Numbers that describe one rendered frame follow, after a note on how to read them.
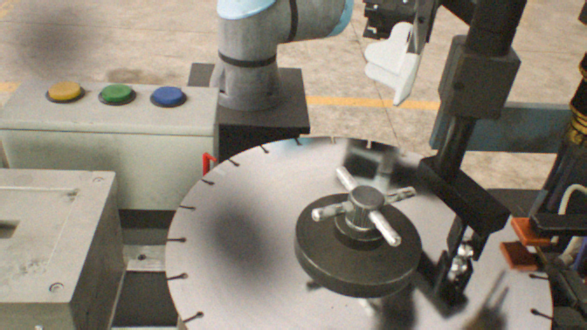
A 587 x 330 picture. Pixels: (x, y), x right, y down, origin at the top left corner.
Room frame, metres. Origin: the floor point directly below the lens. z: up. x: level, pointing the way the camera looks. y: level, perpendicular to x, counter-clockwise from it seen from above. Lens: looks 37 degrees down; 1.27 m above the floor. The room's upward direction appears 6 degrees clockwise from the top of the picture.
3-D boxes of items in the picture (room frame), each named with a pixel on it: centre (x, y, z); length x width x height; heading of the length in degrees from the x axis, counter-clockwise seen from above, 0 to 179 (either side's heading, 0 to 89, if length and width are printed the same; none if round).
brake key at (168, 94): (0.62, 0.19, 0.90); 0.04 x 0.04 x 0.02
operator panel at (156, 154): (0.59, 0.25, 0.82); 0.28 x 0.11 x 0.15; 97
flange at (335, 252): (0.32, -0.06, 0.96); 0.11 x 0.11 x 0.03
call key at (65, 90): (0.60, 0.33, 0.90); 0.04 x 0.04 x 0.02
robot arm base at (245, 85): (0.92, 0.11, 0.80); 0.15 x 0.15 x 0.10
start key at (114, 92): (0.61, 0.26, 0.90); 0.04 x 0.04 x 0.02
